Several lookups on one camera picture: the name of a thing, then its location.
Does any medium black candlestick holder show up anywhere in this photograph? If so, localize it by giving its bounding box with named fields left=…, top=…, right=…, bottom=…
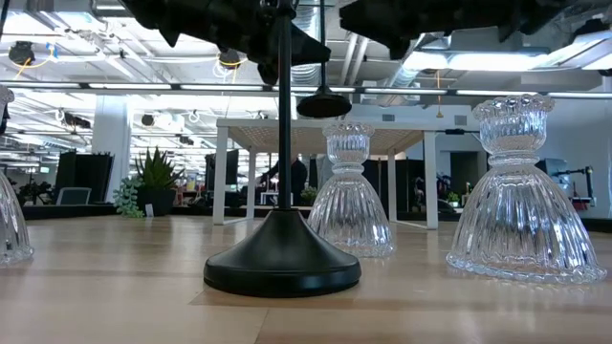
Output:
left=295, top=0, right=354, bottom=119

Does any green succulent plant in pot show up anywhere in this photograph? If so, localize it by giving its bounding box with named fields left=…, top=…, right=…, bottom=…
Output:
left=112, top=146, right=186, bottom=220

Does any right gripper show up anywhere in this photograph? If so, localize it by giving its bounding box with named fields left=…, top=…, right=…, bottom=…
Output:
left=339, top=0, right=522, bottom=61

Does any person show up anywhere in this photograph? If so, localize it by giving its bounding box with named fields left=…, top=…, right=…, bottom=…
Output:
left=291, top=156, right=310, bottom=207

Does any black monitor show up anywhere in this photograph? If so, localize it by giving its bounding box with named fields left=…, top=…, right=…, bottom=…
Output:
left=205, top=148, right=241, bottom=193

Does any bright ceiling light panel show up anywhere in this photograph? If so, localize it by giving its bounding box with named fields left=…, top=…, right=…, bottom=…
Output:
left=404, top=29, right=612, bottom=73

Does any clear ribbed glass candle holder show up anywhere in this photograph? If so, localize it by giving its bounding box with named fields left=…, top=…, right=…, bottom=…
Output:
left=306, top=120, right=397, bottom=260
left=446, top=93, right=608, bottom=287
left=0, top=84, right=35, bottom=267

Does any black ceiling spotlight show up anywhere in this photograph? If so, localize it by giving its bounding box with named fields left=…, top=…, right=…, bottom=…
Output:
left=218, top=49, right=243, bottom=72
left=8, top=40, right=36, bottom=67

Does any short black candlestick holder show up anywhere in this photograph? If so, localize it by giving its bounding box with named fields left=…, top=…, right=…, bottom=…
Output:
left=203, top=0, right=362, bottom=299

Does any grey office chair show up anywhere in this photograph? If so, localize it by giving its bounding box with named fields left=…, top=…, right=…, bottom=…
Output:
left=55, top=186, right=93, bottom=207

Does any black office cabinet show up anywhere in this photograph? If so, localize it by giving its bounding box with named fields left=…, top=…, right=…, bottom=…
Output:
left=54, top=151, right=115, bottom=205

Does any long ceiling light strip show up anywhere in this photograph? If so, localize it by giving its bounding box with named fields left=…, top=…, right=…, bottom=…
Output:
left=0, top=80, right=612, bottom=97

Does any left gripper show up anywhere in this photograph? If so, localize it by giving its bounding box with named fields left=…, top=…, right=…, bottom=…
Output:
left=119, top=0, right=331, bottom=87

